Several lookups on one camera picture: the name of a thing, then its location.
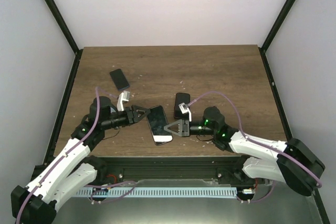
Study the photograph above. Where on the black frame post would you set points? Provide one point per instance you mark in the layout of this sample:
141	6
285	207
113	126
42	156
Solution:
277	24
62	25

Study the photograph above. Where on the light blue slotted cable duct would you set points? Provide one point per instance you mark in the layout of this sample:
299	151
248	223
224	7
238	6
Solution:
169	192

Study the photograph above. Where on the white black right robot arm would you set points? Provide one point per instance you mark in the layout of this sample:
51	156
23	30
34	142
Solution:
291	162

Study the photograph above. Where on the grey metal front plate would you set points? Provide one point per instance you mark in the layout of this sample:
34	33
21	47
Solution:
278	204

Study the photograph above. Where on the white phone black screen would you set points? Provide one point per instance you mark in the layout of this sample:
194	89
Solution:
157	121

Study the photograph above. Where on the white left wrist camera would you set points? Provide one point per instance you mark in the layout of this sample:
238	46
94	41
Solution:
123	98

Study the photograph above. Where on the magenta phone black screen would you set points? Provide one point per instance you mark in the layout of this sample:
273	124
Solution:
181	98

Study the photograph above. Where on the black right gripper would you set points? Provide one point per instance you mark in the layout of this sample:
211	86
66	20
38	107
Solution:
184	130

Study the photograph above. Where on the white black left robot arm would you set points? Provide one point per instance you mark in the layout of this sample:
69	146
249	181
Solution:
73	168

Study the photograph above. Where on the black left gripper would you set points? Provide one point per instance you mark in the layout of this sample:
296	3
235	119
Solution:
135	114

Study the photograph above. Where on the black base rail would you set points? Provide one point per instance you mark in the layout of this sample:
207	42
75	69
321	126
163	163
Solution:
226	169

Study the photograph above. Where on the black frame post left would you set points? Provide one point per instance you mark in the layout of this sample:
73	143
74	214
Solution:
62	25

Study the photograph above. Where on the blue phone black screen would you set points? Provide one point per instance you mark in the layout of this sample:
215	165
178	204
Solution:
119	79

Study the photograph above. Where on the black frame post right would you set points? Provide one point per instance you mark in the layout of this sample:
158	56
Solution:
277	24

